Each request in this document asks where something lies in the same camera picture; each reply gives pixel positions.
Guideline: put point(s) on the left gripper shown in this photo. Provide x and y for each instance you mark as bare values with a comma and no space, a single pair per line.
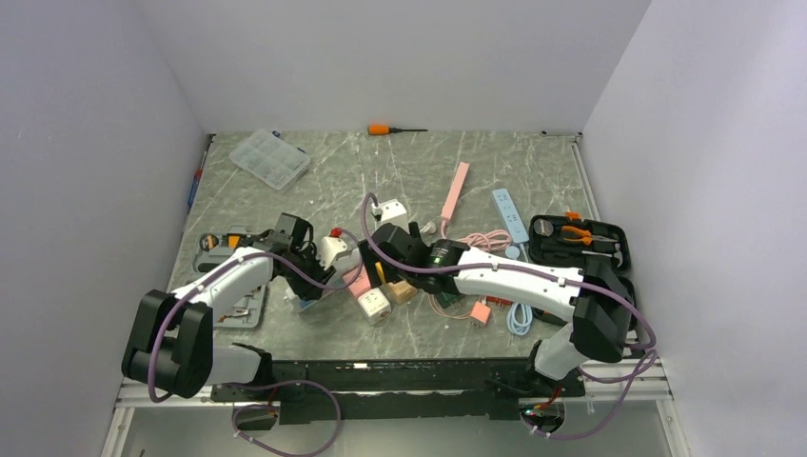
321,275

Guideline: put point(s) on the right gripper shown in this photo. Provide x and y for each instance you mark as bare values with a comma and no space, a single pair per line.
370,259

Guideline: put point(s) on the yellow cube socket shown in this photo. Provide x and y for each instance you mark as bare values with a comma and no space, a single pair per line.
380,272

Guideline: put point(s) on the beige cube socket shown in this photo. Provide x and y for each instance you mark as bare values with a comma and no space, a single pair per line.
400,292

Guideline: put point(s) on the pink cube socket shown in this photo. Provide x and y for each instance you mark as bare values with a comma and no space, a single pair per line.
361,284

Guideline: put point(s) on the white cube socket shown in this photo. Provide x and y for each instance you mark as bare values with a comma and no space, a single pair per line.
374,305

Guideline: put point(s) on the grey tool tray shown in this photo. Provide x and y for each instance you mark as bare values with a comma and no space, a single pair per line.
215,249

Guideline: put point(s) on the clear plastic screw box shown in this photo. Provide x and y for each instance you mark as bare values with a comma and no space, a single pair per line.
265,156

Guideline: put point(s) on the light blue power strip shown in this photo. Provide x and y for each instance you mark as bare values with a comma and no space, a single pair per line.
510,216

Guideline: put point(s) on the black tool case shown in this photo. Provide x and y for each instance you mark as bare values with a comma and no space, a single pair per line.
568,241

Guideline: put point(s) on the white power strip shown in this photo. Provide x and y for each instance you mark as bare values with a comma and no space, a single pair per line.
301,301

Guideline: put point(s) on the green cube socket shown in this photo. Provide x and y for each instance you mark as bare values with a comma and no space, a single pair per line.
447,299

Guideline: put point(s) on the pink power strip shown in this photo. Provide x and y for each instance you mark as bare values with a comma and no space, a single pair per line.
454,192

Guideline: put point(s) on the red cube socket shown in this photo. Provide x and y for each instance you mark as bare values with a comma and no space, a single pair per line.
496,302

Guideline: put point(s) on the pink charger plug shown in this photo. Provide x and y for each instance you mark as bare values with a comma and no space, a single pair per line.
479,314

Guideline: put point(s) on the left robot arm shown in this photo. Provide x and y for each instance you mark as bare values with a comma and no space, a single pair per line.
171,347

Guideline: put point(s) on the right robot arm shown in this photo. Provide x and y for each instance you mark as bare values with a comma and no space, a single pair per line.
595,307

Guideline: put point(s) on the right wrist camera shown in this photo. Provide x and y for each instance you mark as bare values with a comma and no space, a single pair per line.
390,212

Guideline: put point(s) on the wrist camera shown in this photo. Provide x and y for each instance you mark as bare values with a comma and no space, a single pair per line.
390,212
334,252

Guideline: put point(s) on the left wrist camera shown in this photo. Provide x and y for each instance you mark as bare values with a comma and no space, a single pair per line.
334,252

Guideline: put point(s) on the orange handled screwdriver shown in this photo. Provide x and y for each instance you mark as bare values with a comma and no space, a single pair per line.
383,130

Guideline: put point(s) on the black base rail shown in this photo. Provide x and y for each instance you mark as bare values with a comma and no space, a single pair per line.
495,388

